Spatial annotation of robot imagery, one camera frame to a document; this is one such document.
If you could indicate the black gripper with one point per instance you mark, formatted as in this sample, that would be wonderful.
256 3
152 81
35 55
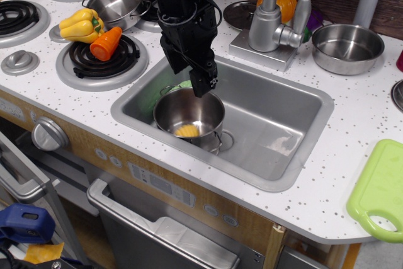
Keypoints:
187 43

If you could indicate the yellow toy corn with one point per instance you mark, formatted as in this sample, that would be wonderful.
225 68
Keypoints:
188 130

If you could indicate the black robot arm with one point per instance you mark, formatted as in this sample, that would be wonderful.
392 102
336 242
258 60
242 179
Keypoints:
181 9

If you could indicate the steel pot in sink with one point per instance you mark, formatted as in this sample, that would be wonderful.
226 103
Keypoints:
181 107

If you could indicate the dark round pot lid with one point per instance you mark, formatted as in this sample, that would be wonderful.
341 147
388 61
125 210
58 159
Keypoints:
239 15

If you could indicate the grey plastic sink basin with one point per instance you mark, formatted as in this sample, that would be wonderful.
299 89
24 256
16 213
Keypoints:
275 122

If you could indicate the steel pot on stove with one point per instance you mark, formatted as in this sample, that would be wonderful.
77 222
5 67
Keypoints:
119 13

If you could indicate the green toy lettuce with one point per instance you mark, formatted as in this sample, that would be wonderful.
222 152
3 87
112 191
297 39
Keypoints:
147 103

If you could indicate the grey toy faucet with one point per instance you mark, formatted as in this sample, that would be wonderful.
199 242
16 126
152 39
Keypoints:
269 42

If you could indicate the back right stove burner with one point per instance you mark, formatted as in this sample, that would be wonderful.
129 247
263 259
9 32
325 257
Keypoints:
149 21

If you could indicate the orange toy carrot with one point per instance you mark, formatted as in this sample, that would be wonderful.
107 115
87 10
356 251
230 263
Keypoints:
104 47

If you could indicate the orange toy pepper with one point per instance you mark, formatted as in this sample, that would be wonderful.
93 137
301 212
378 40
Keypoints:
287 9

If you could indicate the purple toy eggplant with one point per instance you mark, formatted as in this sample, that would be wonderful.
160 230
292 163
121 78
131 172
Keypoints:
315 21

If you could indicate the front right stove burner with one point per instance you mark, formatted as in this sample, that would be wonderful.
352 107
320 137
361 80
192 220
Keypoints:
78 68

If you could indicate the yellow toy bell pepper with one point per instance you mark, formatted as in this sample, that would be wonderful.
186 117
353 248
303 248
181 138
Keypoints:
83 26

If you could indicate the steel bowl right of faucet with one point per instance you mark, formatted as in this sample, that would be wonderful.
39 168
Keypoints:
346 50

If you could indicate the grey knob between burners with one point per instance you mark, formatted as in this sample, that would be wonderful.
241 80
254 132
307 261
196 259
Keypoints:
55 36

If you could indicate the grey oven dial knob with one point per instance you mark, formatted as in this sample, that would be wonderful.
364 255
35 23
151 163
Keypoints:
48 135

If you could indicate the grey knob on countertop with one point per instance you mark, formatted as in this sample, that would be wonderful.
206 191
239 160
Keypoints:
19 63

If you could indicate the front left stove burner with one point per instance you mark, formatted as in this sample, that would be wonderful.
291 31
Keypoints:
21 22

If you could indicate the round lid at right edge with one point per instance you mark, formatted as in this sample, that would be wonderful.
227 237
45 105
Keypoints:
396 95

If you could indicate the red object at edge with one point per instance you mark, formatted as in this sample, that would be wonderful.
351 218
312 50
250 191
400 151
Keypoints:
399 62

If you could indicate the green plastic cutting board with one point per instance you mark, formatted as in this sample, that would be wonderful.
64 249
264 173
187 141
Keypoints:
376 200

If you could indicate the blue clamp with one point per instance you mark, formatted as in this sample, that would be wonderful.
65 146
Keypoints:
26 224

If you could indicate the grey dishwasher door handle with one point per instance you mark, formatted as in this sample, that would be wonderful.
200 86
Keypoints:
141 240

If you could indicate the grey oven door handle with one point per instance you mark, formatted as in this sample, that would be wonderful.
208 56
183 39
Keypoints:
19 175

